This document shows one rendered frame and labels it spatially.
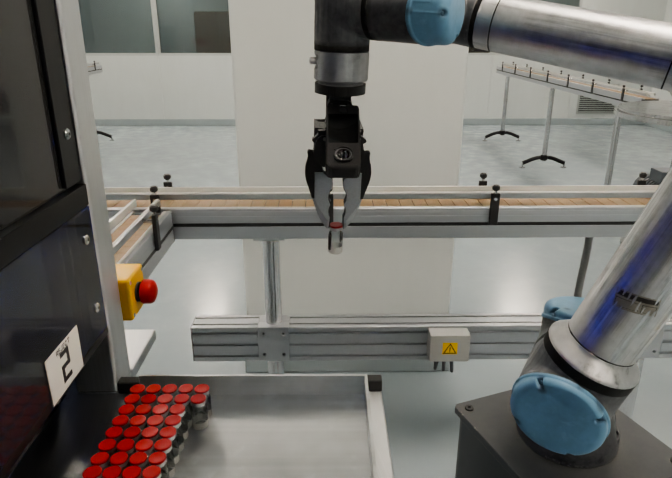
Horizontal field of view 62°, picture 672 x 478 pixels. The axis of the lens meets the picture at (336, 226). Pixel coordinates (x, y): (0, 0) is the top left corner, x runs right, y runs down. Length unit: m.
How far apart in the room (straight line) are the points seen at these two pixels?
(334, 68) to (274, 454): 0.51
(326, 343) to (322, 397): 0.90
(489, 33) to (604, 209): 1.01
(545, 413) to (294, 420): 0.33
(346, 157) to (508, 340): 1.22
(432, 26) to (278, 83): 1.44
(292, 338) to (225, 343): 0.21
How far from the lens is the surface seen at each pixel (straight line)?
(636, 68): 0.79
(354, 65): 0.77
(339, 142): 0.74
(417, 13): 0.71
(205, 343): 1.80
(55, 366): 0.75
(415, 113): 2.14
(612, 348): 0.73
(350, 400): 0.88
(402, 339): 1.77
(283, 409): 0.86
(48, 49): 0.76
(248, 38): 2.12
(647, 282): 0.70
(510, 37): 0.81
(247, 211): 1.58
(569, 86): 5.74
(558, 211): 1.69
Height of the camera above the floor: 1.40
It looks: 19 degrees down
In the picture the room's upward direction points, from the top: straight up
